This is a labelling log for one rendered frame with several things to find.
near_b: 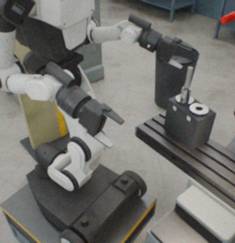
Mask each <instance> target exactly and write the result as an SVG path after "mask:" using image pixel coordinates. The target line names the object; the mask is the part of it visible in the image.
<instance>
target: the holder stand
mask: <svg viewBox="0 0 235 243"><path fill-rule="evenodd" d="M180 96H181V94H180V95H177V96H175V97H172V98H169V99H168V100H167V108H166V116H165V124H164V127H165V128H166V129H167V130H168V131H169V132H171V133H172V134H173V135H175V136H176V137H177V138H179V139H180V140H181V141H182V142H183V143H185V144H186V145H187V146H188V147H189V148H190V149H194V148H196V147H198V146H200V145H202V144H204V143H206V142H208V141H209V138H210V134H211V131H212V127H213V123H214V120H215V116H216V113H215V112H214V111H212V110H211V109H210V108H208V107H207V106H206V105H204V104H202V103H200V102H198V101H197V100H195V99H194V98H192V97H191V96H190V100H189V101H182V100H181V99H180Z"/></svg>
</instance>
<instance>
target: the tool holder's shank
mask: <svg viewBox="0 0 235 243"><path fill-rule="evenodd" d="M192 71H193V67H188V69H187V75H186V81H185V84H184V88H185V89H189V88H190V86H191V76H192Z"/></svg>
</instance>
